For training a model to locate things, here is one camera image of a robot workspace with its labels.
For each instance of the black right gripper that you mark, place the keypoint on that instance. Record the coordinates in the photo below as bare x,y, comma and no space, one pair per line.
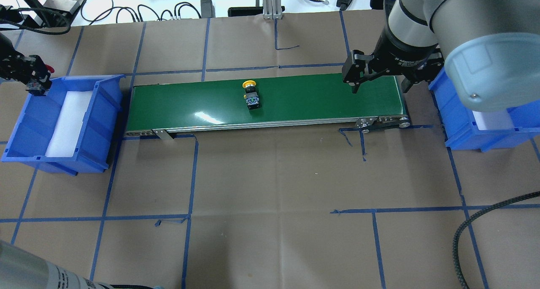
400,55

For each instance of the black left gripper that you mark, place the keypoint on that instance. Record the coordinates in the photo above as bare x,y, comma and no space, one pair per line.
17,66

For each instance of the yellow push button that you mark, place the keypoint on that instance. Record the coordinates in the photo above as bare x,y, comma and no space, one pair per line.
251,96

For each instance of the red push button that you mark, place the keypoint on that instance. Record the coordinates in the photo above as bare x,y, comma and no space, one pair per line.
39,84

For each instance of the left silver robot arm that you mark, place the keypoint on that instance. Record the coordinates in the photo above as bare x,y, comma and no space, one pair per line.
19,268

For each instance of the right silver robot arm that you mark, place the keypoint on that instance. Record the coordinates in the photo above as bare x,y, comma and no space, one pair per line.
489,49

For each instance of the white foam in source bin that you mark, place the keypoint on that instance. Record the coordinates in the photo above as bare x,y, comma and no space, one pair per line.
68,127

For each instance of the blue source bin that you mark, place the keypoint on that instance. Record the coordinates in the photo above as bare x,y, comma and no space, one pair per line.
37,120

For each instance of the blue destination bin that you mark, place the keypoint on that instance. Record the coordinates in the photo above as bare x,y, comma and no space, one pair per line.
467,129

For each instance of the white foam in destination bin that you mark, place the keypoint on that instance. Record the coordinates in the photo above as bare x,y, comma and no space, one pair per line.
493,121

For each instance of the green conveyor belt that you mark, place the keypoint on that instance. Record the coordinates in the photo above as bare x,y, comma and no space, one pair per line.
285,101

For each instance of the black power adapter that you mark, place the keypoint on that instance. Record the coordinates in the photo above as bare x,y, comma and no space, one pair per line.
207,9

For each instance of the aluminium frame post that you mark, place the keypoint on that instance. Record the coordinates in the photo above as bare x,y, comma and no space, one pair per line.
272,9

